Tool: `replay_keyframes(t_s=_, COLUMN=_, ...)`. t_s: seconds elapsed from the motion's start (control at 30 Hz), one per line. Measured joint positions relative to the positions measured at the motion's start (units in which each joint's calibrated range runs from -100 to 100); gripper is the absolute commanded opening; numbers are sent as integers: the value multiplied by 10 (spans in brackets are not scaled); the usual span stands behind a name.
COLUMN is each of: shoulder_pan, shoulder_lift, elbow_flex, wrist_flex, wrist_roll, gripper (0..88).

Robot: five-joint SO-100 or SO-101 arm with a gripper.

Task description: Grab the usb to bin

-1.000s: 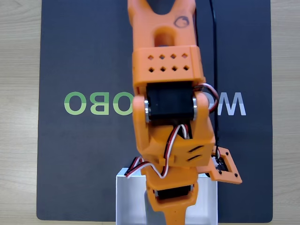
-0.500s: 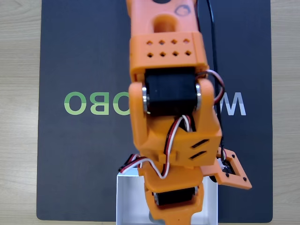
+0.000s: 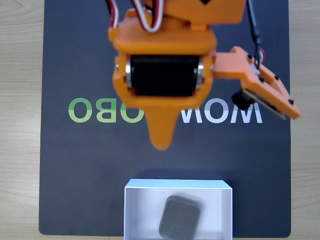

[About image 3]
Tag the white open cardboard box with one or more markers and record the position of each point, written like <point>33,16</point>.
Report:
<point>140,212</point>

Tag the dark mat with WOWROBO logo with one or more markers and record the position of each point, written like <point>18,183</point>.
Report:
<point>75,62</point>

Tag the orange camera mount with board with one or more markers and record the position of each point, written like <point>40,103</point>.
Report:
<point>230,65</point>

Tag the grey square usb hub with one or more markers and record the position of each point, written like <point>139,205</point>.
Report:
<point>178,217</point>

